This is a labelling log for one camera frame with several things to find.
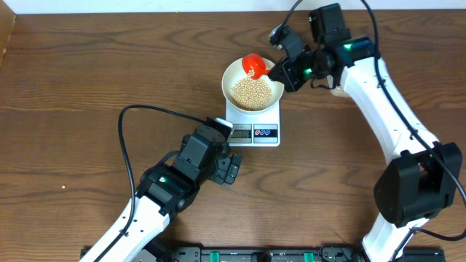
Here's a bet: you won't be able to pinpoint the red plastic measuring scoop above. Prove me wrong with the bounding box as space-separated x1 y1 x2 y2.
241 54 269 80

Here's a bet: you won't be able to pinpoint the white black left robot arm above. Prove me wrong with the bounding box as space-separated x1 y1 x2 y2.
80 143 242 262

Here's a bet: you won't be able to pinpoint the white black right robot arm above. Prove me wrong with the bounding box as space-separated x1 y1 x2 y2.
268 4 465 261

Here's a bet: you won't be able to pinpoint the cream round bowl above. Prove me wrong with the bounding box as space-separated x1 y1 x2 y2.
221 58 284 112

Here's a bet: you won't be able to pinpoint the yellow soybeans in bowl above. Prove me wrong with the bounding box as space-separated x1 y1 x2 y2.
232 70 272 111

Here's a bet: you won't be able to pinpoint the white digital kitchen scale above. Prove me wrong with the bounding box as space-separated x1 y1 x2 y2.
226 102 281 147

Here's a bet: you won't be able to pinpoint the clear plastic bean container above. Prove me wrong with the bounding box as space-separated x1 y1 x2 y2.
330 86 351 98

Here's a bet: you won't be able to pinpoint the brown wooden side panel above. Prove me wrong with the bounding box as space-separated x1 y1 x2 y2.
0 0 17 66

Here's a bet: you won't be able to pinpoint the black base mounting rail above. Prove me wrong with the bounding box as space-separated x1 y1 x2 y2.
79 246 447 262

